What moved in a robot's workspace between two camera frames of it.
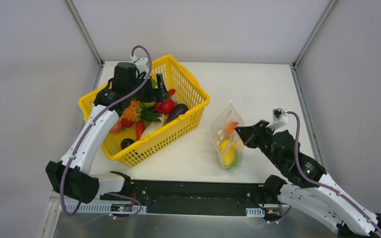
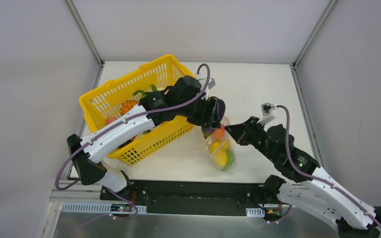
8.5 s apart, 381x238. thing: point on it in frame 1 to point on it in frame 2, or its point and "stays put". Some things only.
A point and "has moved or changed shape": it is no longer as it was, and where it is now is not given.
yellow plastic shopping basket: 146,127 stays put
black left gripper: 150,95 to 212,113
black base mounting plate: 195,198 stays put
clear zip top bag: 228,145 has moved or changed shape
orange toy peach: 230,128 has moved or changed shape
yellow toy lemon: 224,145 to 215,145
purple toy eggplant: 178,109 has moved or changed shape
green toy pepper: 238,159 to 230,159
